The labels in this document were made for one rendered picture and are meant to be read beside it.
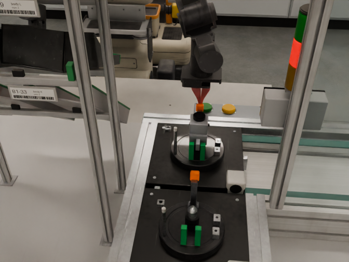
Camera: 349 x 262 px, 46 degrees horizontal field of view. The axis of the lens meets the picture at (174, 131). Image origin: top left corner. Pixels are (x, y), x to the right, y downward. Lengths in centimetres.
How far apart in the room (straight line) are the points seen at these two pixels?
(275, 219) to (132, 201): 34
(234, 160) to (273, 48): 280
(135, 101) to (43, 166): 41
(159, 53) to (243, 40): 199
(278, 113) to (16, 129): 89
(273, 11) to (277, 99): 332
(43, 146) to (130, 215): 47
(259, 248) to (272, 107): 30
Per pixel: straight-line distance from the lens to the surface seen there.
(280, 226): 104
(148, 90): 153
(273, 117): 85
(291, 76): 80
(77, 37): 69
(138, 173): 105
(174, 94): 150
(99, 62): 92
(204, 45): 92
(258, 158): 117
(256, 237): 93
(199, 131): 100
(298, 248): 106
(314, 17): 72
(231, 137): 114
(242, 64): 350
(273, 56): 368
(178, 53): 199
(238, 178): 100
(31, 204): 117
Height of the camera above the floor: 169
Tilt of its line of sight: 38 degrees down
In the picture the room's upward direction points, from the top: straight up
